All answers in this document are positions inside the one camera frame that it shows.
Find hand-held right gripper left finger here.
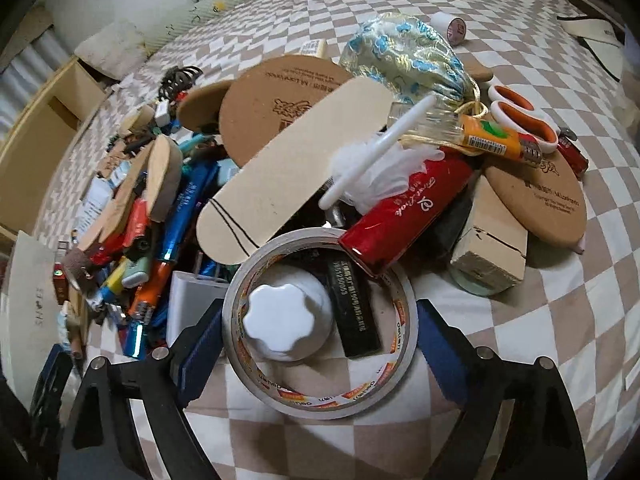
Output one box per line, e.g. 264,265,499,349
57,297,226,480

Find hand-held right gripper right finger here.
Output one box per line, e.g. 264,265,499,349
415,299,588,480

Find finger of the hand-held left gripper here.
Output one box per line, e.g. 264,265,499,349
30,350,76,441

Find white shoe box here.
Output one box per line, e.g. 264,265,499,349
0,230,68,376

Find white adhesive tape roll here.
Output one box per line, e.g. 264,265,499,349
222,228,418,419

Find white power adapter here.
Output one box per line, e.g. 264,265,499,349
167,270,231,351

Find pale green jar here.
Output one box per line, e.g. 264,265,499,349
447,262,503,297

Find white scalloped bottle cap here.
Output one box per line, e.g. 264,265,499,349
242,265,336,361

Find black rectangular lighter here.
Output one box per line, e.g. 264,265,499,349
325,252,383,359

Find pale wooden block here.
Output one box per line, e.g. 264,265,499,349
450,175,528,296

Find pile of lighters and pens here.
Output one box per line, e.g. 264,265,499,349
55,100,241,361

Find checkered bed sheet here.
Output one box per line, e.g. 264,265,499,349
30,0,640,480

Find red bottle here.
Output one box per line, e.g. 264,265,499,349
339,157,473,277

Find wooden oval block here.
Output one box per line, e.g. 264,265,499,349
145,135,185,223

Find round cork coaster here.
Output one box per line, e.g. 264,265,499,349
219,55,356,168
482,147,588,246
177,82,236,133

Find long wooden board black lines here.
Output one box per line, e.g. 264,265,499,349
196,77,398,266

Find orange glue tube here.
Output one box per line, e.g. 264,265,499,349
457,115,543,166

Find red lighter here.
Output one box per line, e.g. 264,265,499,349
555,127,591,181

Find orange white scissors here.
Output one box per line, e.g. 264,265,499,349
487,84,559,155

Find black hair claw clip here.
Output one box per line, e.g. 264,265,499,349
159,64,203,101

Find blue gold brocade pouch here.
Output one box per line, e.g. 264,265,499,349
340,12,483,148

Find beige pillow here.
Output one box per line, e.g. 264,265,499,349
75,20,148,81

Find white roll red end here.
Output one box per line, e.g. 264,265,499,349
430,11,468,47

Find pale patterned bolster pillow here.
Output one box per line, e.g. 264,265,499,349
145,0,226,46

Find beige flat bag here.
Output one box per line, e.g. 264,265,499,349
557,15,628,81

